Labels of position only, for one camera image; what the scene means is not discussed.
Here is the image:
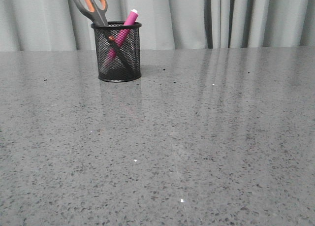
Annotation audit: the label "black mesh pen holder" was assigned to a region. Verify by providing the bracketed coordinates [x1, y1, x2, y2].
[91, 21, 142, 82]

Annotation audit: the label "pink pen white cap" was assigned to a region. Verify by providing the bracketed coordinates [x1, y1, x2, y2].
[105, 9, 138, 66]

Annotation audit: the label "grey curtain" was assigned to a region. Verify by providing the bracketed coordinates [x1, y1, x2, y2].
[0, 0, 315, 52]

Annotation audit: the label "grey orange scissors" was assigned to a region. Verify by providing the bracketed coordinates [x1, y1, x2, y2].
[65, 0, 136, 78]

